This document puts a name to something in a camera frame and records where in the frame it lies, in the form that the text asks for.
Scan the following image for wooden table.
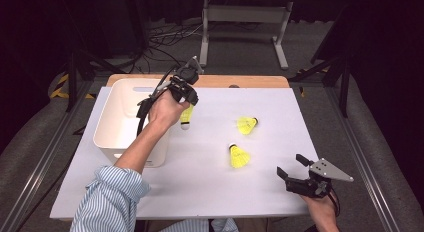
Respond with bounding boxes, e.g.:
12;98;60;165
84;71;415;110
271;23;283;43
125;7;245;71
105;73;290;90

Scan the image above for aluminium frame rail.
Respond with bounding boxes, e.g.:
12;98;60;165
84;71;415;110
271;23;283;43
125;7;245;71
324;86;401;232
0;80;99;232

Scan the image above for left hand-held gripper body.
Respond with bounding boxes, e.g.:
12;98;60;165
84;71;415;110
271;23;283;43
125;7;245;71
165;55;205;90

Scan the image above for yellow black floor tape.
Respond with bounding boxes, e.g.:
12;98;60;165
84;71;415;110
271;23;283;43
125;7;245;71
49;73;97;100

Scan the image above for black floor cables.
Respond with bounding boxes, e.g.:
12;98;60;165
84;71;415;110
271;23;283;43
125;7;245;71
133;21;204;76

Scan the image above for black tripod stand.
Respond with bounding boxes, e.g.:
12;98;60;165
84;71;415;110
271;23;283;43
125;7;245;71
288;55;351;119
64;48;128;113

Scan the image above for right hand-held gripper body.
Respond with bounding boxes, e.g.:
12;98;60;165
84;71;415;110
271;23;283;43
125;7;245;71
284;157;355;199

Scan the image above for right hand-held gripper cable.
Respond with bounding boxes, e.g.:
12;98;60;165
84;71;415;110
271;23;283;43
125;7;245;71
328;188;342;218

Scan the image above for yellow shuttlecock white cork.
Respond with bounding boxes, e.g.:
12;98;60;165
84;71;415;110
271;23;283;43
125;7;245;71
179;104;195;131

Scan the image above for white metal stand frame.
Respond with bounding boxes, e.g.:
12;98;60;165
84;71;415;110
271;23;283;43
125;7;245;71
198;0;294;71

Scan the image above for white table board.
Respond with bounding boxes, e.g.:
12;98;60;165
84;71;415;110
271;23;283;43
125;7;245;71
49;86;323;220

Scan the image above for person's right hand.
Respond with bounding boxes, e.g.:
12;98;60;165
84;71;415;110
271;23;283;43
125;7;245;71
299;193;340;232

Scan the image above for yellow shuttlecock black-banded cork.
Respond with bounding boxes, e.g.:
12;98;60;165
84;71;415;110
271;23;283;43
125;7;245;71
228;142;252;170

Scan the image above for yellow shuttlecock black cork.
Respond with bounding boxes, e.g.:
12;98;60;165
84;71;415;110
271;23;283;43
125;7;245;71
236;115;260;136

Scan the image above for white plastic basket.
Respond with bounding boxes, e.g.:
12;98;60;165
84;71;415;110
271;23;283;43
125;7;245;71
92;77;173;169

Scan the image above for striped shirt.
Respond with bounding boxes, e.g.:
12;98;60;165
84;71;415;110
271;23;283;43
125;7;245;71
69;165;240;232

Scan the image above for person's left hand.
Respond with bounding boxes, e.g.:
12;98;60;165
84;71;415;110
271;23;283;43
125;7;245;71
147;90;191;131

